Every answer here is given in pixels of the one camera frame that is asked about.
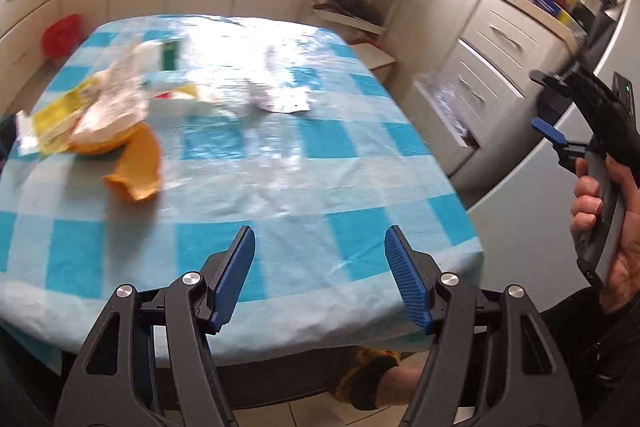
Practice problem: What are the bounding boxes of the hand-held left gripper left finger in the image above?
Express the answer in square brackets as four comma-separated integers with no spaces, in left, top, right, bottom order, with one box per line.
[52,225,257,427]

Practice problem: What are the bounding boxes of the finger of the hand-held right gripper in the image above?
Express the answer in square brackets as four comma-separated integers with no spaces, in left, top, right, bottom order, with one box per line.
[529,69,576,128]
[531,117,591,170]

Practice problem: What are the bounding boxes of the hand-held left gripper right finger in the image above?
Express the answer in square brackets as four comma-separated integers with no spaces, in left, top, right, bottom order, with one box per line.
[384,225,583,427]

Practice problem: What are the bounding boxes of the white pull-out bin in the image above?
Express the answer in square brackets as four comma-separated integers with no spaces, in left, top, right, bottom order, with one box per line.
[412,74,478,178]

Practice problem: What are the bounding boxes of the orange peel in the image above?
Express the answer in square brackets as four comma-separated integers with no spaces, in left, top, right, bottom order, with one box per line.
[66,121,162,204]

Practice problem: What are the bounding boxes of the white tissue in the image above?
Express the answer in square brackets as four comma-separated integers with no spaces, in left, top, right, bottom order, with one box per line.
[70,99,151,142]

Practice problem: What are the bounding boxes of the person's right forearm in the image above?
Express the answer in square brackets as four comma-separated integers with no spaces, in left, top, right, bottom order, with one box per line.
[542,287,640,427]

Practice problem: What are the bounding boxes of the person's right hand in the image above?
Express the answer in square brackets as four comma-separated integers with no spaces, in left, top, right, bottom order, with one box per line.
[570,154,640,315]

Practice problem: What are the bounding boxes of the blue checkered tablecloth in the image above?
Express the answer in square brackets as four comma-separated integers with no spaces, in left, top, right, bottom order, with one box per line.
[0,14,486,365]

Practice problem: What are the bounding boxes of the person's leg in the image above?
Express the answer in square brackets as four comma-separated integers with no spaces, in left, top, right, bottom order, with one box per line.
[382,364,425,400]

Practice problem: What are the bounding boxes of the clear plastic bin liner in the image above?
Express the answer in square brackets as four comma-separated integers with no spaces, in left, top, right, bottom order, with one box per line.
[417,74,476,142]

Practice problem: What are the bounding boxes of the black pan with lid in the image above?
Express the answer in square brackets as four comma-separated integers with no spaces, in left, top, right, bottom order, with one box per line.
[320,0,386,20]

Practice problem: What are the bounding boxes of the clear plastic sheet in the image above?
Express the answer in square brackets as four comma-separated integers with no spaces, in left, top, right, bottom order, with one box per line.
[165,18,351,118]

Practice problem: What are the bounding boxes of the green packet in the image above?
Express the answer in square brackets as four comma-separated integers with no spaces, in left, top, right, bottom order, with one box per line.
[159,39,182,72]

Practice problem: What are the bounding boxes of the yellow packet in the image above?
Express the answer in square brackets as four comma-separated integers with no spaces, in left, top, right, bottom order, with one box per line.
[30,79,101,155]

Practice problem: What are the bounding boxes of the white plastic bag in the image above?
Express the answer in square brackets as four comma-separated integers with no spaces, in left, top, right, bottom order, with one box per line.
[97,42,166,108]

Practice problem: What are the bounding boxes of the red plastic basket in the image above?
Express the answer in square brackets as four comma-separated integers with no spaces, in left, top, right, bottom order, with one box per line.
[41,13,83,59]

